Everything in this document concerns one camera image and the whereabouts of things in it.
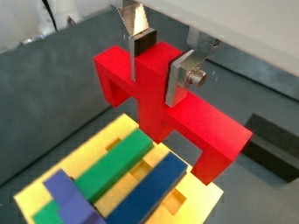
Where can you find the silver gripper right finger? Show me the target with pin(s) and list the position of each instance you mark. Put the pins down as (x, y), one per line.
(186, 66)

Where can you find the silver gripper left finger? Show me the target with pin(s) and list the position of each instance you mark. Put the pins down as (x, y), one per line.
(139, 34)

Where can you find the red three-legged block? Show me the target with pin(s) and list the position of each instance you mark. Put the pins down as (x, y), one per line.
(213, 131)

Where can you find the yellow wooden base board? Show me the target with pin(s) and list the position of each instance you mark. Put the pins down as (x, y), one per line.
(187, 204)

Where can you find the green bar block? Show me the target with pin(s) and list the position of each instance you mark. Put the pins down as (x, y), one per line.
(103, 174)

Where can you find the dark blue bar block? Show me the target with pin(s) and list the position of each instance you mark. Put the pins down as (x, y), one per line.
(141, 202)

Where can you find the purple cross block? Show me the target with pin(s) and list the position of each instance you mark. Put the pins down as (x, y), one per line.
(75, 209)

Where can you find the black angle bracket stand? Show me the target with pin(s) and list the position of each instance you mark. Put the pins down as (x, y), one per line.
(274, 148)

